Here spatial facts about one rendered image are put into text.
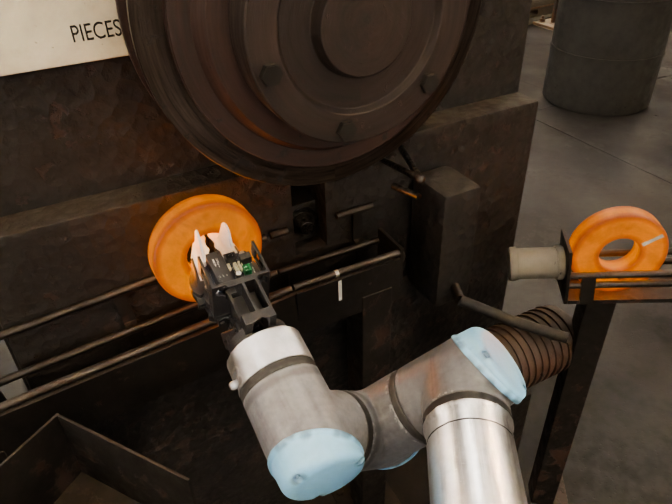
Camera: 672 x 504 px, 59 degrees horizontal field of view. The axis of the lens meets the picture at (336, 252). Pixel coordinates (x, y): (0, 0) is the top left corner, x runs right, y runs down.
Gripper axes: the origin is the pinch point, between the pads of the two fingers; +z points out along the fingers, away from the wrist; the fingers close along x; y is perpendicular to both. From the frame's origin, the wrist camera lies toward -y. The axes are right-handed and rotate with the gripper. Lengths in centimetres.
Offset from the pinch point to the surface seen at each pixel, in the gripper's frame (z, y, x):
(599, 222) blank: -17, -3, -59
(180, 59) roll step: 4.4, 24.4, -0.2
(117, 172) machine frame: 15.4, 1.1, 7.7
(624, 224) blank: -19, -2, -62
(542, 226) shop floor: 45, -100, -147
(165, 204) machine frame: 9.0, -1.1, 2.8
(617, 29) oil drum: 123, -74, -249
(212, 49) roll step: 2.8, 26.0, -3.3
